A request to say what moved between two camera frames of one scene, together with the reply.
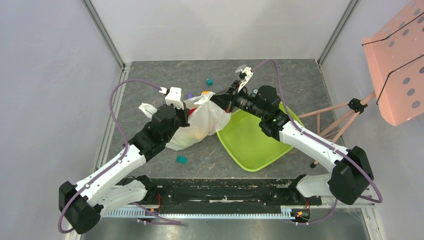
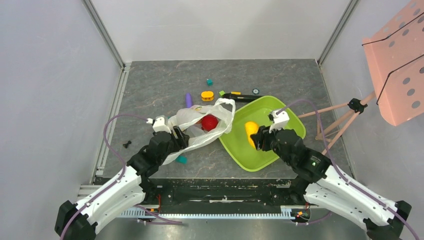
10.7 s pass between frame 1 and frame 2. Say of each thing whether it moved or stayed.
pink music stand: stayed
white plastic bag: moved
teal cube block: stayed
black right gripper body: moved
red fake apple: moved
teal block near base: stayed
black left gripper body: moved
